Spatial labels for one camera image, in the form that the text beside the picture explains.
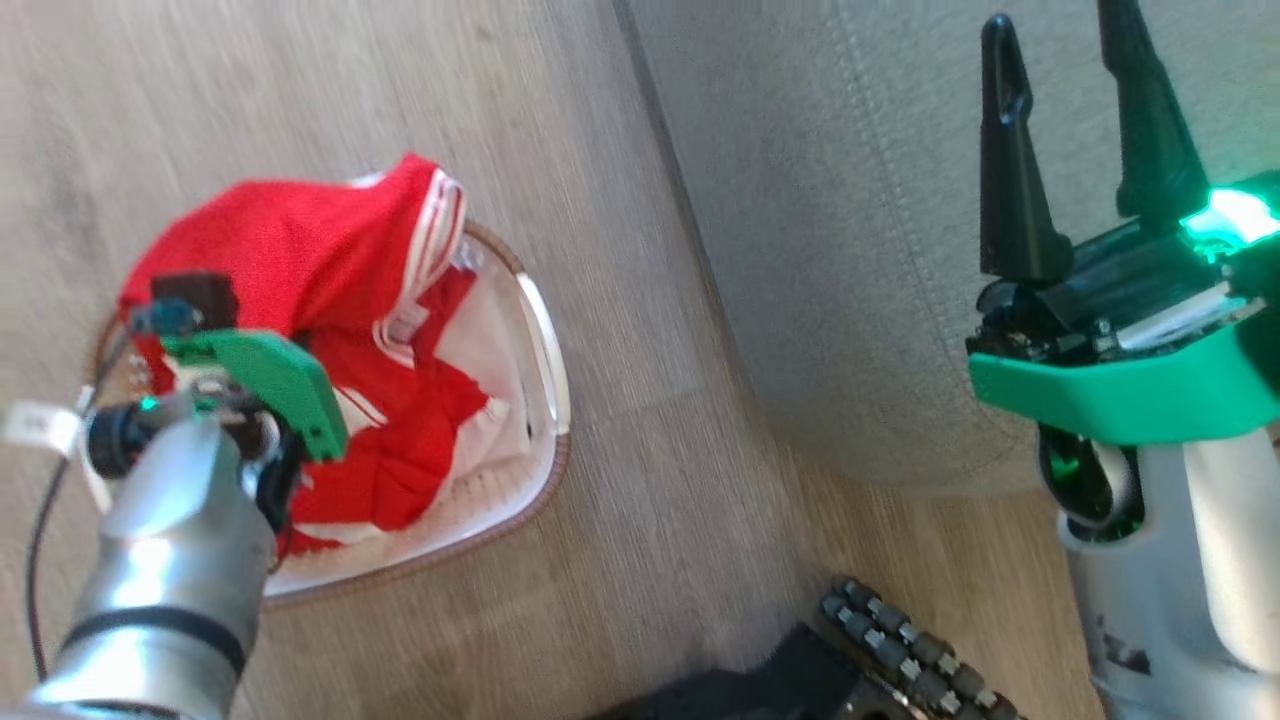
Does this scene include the thin black cable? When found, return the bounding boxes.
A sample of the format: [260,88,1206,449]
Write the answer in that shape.
[26,335,136,683]

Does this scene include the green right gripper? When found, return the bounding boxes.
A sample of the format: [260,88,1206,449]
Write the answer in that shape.
[966,0,1280,447]

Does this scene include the black roller wheel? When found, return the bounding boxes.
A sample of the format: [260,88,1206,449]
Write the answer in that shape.
[819,575,1029,720]

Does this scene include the white cable label tag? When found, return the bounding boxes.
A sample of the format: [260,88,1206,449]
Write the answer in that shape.
[2,399,83,459]

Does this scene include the red and white jersey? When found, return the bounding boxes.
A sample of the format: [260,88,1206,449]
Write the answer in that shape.
[118,152,507,557]

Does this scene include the cream plastic laundry basket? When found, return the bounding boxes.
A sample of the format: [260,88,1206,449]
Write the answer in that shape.
[92,172,573,607]

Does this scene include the grey sofa seat cushion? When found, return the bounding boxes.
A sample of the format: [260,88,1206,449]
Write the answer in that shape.
[615,0,1280,498]

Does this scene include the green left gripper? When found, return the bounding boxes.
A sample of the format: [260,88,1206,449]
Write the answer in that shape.
[158,329,350,531]

